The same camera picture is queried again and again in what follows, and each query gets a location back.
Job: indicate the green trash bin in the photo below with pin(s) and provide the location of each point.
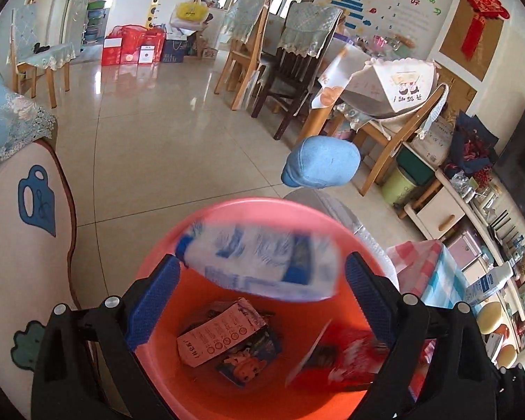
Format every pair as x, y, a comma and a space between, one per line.
398, 186

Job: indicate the dark cartoon print packet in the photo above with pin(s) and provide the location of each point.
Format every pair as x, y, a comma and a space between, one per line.
249, 358

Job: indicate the white pill bottle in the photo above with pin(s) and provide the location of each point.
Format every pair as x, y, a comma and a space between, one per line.
490, 282

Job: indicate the wooden chair with lace cover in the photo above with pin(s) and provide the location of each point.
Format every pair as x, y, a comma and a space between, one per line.
245, 26

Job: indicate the white sack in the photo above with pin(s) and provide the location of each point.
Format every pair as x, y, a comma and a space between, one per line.
435, 140

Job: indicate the wooden chair with lace cushion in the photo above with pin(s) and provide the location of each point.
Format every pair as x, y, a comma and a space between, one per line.
43, 54

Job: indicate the dining table with printed cloth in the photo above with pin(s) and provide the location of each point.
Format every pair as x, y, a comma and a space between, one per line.
332, 92

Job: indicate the cream printed rug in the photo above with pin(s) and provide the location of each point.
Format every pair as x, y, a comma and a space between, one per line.
26, 271

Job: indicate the cream tv cabinet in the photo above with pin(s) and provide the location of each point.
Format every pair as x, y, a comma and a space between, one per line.
437, 214

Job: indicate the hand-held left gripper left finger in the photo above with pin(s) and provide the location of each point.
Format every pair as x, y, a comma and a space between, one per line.
153, 302

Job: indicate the dark wrapped red bouquet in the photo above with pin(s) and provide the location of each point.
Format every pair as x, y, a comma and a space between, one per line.
472, 144

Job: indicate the red knot wall ornament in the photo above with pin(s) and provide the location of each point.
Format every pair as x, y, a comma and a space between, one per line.
481, 0

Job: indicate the red gift boxes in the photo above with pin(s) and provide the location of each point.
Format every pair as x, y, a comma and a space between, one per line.
131, 46

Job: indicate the yellow apple left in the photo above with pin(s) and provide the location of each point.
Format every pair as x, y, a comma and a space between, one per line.
492, 315

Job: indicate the dark chair with lace cover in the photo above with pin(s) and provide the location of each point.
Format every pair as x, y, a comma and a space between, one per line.
306, 30

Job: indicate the blue cushioned stool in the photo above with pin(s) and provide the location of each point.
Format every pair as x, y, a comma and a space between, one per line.
319, 162

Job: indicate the yellow bag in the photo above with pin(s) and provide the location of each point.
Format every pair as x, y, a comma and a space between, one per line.
191, 10

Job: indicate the orange red plastic bucket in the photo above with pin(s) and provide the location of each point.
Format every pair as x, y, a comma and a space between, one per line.
192, 297

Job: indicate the large yellow pear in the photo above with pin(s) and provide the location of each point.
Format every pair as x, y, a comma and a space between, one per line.
507, 356

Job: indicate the plastic drawer tower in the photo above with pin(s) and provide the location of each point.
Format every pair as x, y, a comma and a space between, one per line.
94, 24

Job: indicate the black television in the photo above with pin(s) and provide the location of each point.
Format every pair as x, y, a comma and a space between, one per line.
520, 166

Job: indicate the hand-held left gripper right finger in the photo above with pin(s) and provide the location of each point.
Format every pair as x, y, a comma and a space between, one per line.
369, 297

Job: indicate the white blue wet wipe packet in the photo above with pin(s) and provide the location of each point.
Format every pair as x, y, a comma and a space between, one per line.
253, 258

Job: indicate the blue lace sofa cover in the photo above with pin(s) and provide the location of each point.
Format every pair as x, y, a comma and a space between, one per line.
8, 118

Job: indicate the pink storage box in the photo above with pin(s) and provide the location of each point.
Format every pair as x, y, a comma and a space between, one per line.
463, 249

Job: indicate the pink paper packet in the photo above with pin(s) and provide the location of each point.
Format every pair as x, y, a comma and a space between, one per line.
218, 337

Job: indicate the printed cream cloth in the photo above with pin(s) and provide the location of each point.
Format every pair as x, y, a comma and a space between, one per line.
393, 83

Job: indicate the red wrapper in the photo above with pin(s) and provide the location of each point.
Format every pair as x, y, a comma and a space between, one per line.
345, 358

